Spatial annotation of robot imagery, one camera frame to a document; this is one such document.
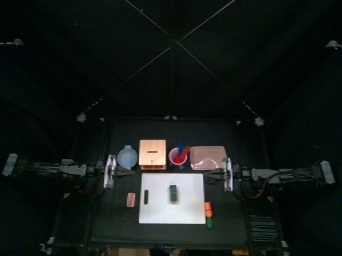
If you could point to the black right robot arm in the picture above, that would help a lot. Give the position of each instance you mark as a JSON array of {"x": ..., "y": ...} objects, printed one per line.
[{"x": 284, "y": 174}]

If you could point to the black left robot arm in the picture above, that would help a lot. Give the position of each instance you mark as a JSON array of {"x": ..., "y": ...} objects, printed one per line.
[{"x": 48, "y": 168}]

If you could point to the dark toy sushi roll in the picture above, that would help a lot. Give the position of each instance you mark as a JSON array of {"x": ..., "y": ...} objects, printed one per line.
[{"x": 173, "y": 193}]

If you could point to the light blue plastic bowl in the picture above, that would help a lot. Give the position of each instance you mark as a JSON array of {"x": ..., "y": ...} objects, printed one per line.
[{"x": 127, "y": 158}]

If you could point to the pink plastic tray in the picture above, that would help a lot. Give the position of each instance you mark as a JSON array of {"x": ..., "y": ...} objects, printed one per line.
[{"x": 207, "y": 157}]

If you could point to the copper brown wooden box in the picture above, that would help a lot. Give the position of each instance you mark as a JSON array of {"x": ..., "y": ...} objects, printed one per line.
[{"x": 152, "y": 153}]

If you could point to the pink toy salmon piece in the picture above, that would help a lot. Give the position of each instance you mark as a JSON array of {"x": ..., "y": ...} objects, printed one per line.
[{"x": 129, "y": 199}]

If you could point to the red toy utensil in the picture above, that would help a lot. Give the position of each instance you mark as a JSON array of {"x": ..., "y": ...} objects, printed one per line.
[{"x": 185, "y": 150}]

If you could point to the orange toy carrot green top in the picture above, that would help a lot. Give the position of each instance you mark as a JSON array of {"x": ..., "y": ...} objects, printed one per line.
[{"x": 207, "y": 210}]

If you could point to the red plastic cup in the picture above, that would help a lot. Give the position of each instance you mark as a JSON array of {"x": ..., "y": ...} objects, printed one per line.
[{"x": 173, "y": 160}]

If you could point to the blue toy utensil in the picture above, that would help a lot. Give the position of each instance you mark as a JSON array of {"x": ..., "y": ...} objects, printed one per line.
[{"x": 180, "y": 145}]

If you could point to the white cutting board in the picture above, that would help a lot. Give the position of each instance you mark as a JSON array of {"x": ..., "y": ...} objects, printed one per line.
[{"x": 187, "y": 210}]

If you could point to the white text label sticker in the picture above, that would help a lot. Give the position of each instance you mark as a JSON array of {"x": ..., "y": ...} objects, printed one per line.
[{"x": 262, "y": 228}]

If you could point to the white frame clamp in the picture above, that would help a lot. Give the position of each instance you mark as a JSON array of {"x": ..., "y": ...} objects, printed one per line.
[
  {"x": 16, "y": 42},
  {"x": 259, "y": 121},
  {"x": 332, "y": 44}
]

